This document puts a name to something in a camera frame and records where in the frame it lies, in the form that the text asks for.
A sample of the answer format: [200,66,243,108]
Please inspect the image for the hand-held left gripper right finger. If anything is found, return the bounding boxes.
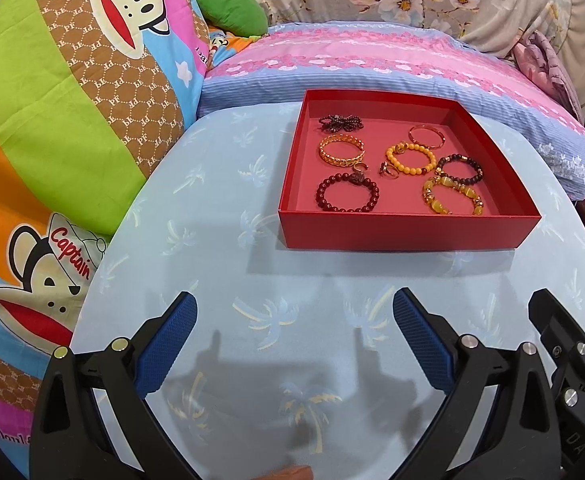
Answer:
[387,287,567,480]

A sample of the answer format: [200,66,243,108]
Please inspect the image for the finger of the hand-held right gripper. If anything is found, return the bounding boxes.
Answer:
[529,288,585,377]

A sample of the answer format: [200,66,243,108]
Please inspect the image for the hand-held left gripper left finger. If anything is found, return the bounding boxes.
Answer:
[30,291,199,480]

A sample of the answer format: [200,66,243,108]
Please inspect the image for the red cardboard box tray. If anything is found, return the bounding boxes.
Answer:
[277,88,542,252]

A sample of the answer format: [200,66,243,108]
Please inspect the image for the yellow amber bead bracelet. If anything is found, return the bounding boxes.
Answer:
[423,175,484,216]

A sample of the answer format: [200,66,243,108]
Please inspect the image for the dark brown bead bracelet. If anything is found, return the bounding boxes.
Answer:
[435,153,484,186]

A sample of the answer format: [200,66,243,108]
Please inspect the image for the dark red bead bracelet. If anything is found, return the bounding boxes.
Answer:
[315,172,379,213]

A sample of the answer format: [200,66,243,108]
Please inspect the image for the person's left hand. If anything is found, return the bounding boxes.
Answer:
[266,465,314,480]

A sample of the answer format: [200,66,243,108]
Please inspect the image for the red and gold bangle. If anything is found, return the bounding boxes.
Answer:
[409,125,446,150]

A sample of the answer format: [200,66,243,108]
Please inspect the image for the pink crumpled cloth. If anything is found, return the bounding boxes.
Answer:
[513,30,583,121]

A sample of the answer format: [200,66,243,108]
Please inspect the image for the cartoon monkey blanket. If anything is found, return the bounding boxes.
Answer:
[0,0,253,466]

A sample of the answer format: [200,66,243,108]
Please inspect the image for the green pillow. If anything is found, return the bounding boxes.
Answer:
[193,0,268,38]

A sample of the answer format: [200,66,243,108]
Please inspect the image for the orange bead bracelet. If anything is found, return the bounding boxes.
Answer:
[385,142,437,176]

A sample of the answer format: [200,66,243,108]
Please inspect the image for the gold chain bracelet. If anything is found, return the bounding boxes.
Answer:
[319,134,366,167]

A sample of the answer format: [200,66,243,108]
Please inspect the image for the dark beaded chain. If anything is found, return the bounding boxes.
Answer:
[319,114,363,135]

